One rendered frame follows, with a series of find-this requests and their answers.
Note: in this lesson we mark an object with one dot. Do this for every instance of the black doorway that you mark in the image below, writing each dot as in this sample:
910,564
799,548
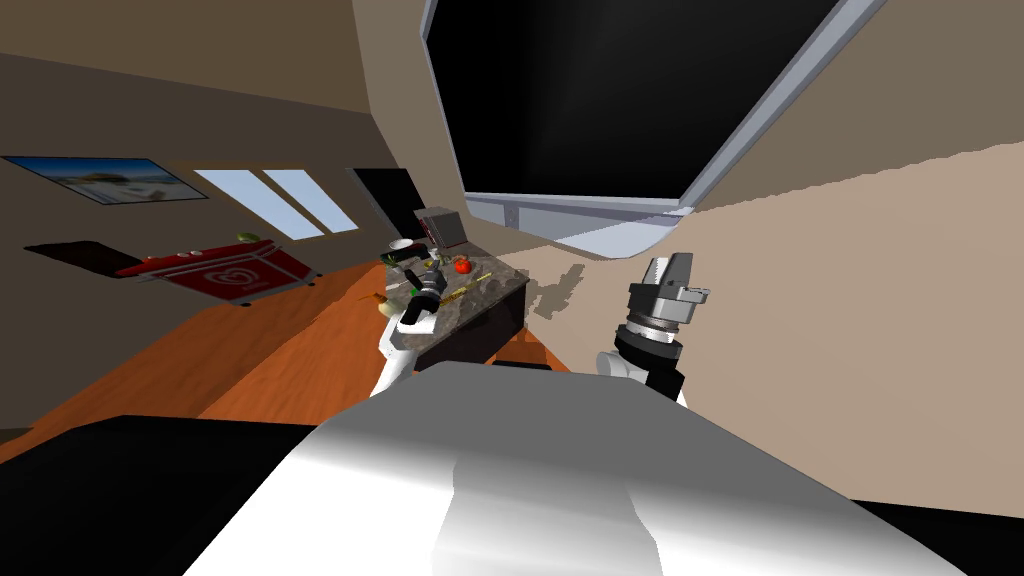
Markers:
388,200

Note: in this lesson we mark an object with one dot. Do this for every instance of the large black window grey frame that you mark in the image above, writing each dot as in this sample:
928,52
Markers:
576,96

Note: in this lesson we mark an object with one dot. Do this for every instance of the long yellow stick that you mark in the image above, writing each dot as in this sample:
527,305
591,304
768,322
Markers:
468,289

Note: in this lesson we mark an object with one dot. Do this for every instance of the red tomato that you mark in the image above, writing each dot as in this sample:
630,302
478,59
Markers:
462,265

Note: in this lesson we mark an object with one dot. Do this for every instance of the white bowl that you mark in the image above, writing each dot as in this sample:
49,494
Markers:
400,243

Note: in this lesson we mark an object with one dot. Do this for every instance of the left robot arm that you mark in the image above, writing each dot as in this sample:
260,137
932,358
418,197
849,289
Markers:
394,356

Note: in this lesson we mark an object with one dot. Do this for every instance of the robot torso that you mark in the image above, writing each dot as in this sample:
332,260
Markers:
544,480

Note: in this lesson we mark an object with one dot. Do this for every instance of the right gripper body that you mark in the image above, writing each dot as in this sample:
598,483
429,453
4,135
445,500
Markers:
664,302

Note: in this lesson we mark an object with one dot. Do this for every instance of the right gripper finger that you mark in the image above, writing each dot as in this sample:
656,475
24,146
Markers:
658,272
681,270

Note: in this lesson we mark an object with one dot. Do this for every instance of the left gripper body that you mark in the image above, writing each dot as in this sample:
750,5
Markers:
433,282

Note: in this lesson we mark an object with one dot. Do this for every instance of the red cart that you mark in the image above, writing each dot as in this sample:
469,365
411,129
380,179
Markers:
228,276

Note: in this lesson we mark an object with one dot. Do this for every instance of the dark stone kitchen island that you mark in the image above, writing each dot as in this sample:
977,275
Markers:
484,308

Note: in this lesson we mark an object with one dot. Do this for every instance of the black flat slab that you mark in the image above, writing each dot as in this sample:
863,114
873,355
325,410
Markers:
80,256

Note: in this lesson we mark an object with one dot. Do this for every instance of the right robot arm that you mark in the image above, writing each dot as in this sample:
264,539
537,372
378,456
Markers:
650,340

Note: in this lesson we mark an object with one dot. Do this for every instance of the grey and red toaster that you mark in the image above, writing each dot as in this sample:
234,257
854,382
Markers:
440,227

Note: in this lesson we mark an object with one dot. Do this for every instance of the blue landscape picture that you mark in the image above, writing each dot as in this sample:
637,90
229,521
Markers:
104,178

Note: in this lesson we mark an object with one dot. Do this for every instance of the pale two-pane window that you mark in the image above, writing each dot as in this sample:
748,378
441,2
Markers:
276,202

